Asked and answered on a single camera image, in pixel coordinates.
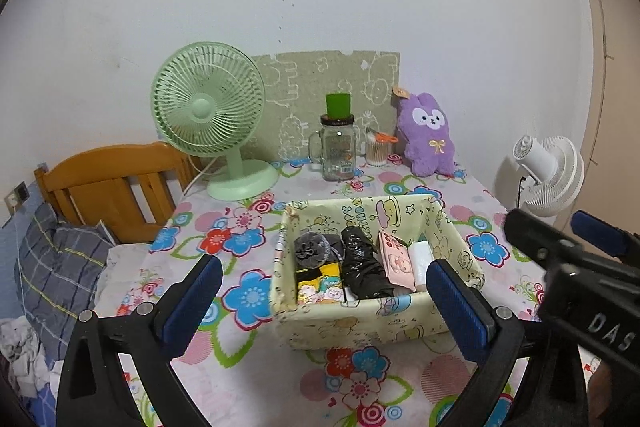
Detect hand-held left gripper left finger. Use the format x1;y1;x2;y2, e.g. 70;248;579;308
56;254;223;427

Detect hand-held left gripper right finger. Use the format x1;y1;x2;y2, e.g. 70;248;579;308
425;258;551;427

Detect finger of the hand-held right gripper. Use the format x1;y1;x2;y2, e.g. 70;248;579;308
504;209;583;280
571;210;640;280

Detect white tissue paper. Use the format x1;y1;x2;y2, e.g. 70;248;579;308
409;241;433;293

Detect pink wet wipes pack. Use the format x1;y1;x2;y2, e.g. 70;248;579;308
377;229;416;293

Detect black plastic bag roll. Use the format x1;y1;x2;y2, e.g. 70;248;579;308
340;227;396;300

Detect yellow cartoon-print storage box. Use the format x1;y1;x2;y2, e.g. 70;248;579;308
270;194;486;350

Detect cartoon-print tissue pack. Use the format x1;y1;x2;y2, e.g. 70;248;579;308
297;263;346;305

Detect grey socks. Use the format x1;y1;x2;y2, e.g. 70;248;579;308
294;232;343;270

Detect white fan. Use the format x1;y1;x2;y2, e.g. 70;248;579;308
512;135;585;219

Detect white bed sheet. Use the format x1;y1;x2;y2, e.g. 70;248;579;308
95;243;151;303

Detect grey plaid pillow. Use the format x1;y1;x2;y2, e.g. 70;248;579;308
15;202;116;348

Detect wooden bed headboard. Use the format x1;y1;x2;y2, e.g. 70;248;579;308
34;142;203;244

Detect purple plush bunny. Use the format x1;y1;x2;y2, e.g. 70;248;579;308
396;92;457;178

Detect cotton swab jar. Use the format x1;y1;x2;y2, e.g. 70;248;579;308
365;132;399;166

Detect white crumpled cloth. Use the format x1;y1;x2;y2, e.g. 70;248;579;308
0;317;56;398

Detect blue bed sheet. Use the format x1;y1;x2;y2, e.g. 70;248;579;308
10;387;61;427

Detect green desk fan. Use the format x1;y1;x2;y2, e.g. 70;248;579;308
151;41;278;202

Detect glass mug with green lid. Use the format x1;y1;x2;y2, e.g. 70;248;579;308
309;93;358;181

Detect green cartoon-print board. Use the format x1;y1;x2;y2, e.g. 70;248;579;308
251;52;402;162

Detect white fan cable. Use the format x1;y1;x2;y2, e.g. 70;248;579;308
182;154;221;196

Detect beige door frame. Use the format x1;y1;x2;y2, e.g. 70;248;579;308
570;0;640;228

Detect wall socket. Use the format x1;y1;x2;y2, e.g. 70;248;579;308
4;181;30;208

